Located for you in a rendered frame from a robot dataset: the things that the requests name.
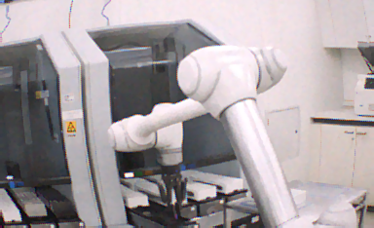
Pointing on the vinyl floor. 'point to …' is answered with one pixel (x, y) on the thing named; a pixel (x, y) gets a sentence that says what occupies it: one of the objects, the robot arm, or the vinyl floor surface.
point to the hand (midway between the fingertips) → (174, 209)
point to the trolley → (324, 195)
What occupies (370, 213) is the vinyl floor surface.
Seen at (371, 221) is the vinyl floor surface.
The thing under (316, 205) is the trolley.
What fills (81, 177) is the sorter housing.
